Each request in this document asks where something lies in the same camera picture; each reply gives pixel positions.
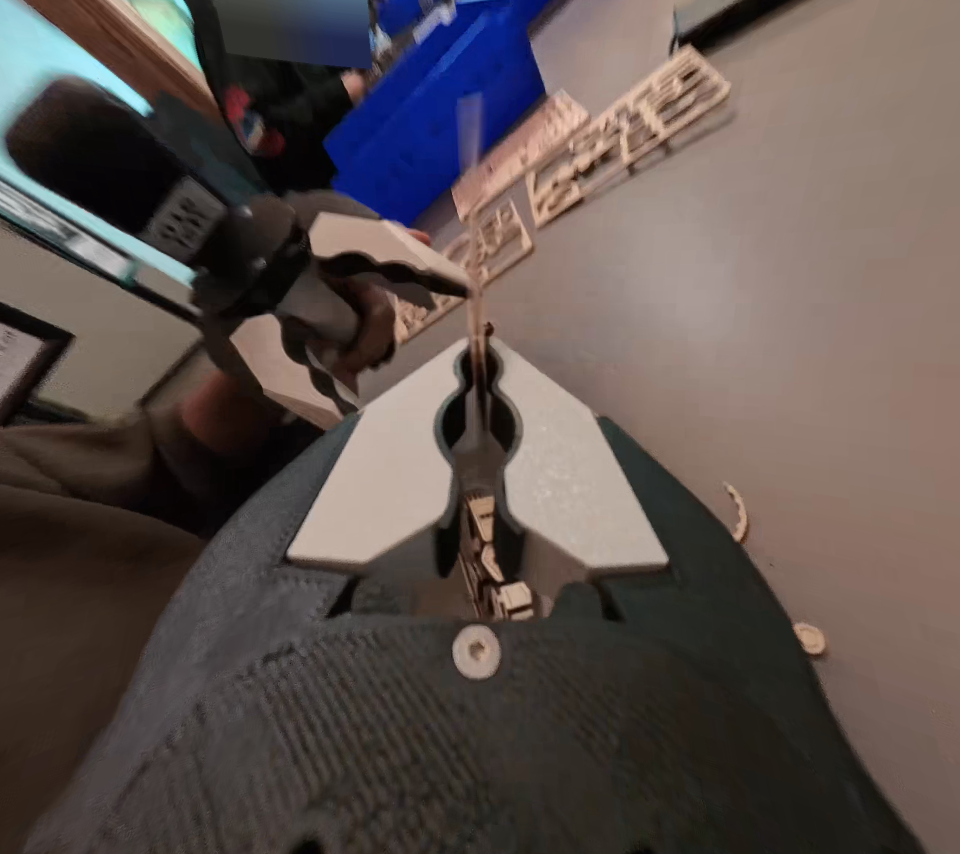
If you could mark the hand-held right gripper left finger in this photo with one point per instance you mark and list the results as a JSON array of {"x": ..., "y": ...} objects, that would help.
[{"x": 375, "y": 486}]

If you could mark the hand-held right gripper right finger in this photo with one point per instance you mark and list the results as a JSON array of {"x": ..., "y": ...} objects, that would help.
[{"x": 577, "y": 494}]

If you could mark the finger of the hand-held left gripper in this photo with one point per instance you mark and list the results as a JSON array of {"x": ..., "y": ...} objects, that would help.
[
  {"x": 382, "y": 239},
  {"x": 319, "y": 310}
]

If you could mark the person's left forearm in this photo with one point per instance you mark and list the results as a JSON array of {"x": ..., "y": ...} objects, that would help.
[{"x": 225, "y": 419}]

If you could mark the grey desk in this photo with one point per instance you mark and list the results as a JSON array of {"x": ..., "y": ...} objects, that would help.
[{"x": 750, "y": 344}]

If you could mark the person's left hand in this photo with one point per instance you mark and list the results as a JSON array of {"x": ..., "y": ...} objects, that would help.
[{"x": 375, "y": 336}]

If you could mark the wooden ceiling beam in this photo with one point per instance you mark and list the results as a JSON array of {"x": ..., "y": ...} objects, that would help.
[{"x": 97, "y": 14}]

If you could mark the curved wooden gear piece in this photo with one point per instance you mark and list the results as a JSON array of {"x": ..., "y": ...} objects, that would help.
[{"x": 741, "y": 524}]

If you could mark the pinkish wooden puzzle sheet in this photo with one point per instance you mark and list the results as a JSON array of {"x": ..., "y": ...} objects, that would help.
[{"x": 525, "y": 149}]

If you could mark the black framed marker sign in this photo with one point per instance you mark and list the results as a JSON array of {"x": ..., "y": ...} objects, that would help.
[{"x": 22, "y": 359}]

